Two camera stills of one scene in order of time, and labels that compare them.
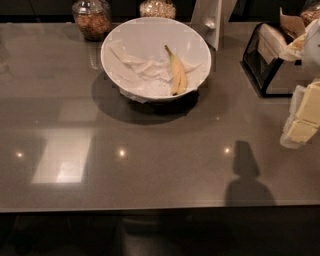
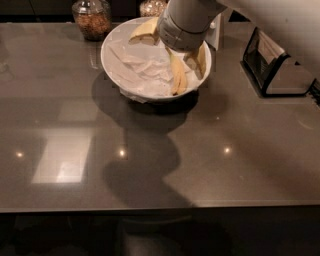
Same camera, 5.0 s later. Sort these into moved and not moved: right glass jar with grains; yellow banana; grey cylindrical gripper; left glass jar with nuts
Moved: grey cylindrical gripper
Not moved: left glass jar with nuts; right glass jar with grains; yellow banana
